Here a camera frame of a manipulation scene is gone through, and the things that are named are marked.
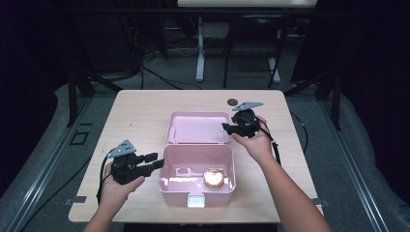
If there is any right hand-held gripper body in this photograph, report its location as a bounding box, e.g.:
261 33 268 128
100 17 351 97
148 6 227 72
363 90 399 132
231 101 264 139

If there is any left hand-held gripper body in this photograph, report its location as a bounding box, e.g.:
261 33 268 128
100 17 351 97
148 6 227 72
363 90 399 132
105 139 154 186

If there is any pink storage box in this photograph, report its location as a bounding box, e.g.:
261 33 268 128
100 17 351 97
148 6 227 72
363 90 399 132
158 110 237 209

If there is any gold tape roll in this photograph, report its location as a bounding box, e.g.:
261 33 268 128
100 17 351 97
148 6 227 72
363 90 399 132
202 167 225 190

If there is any person's right hand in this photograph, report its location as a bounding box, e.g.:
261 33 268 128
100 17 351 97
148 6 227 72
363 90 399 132
231 117 275 164

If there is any person's left hand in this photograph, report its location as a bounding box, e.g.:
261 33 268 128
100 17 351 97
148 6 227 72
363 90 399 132
100 162 146 215

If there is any grey tape piece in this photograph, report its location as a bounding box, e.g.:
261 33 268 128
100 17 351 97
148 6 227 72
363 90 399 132
63 195 87 206
311 197 331 207

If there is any white desk leg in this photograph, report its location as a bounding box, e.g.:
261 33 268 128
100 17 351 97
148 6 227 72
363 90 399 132
195 17 206 83

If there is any black metal stand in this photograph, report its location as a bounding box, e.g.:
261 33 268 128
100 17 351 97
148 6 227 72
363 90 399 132
283 69 342 131
66 69 124 129

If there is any black chair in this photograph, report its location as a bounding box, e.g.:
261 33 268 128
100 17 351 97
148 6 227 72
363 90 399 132
222 14 291 90

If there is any white desk top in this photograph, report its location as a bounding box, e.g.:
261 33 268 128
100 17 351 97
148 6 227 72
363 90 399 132
177 0 318 8

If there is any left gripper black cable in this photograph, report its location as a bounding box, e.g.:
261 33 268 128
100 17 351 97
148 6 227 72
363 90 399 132
96 148 114 206

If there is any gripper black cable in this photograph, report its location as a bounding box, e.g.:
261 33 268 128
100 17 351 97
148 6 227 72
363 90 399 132
257 119 282 167
96 148 114 206

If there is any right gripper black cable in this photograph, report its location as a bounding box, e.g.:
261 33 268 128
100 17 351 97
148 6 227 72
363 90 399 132
257 119 282 167

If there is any black cable beside table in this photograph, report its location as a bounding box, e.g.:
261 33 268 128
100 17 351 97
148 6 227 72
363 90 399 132
289 110 309 155

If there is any metal floor rail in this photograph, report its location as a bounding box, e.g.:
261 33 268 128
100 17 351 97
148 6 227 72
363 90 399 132
6 96 95 232
320 100 390 232

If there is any black floor cable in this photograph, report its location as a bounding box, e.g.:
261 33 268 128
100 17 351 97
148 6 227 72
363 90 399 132
139 64 202 91

